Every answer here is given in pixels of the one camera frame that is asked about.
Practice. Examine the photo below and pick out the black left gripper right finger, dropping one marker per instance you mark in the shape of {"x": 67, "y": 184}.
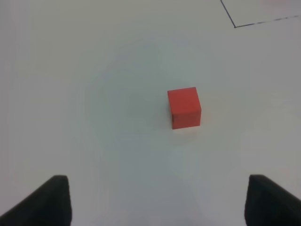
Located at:
{"x": 268, "y": 204}

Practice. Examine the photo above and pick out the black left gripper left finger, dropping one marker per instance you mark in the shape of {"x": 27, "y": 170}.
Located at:
{"x": 48, "y": 205}

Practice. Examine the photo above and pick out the red cube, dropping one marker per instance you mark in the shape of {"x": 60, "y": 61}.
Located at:
{"x": 185, "y": 108}

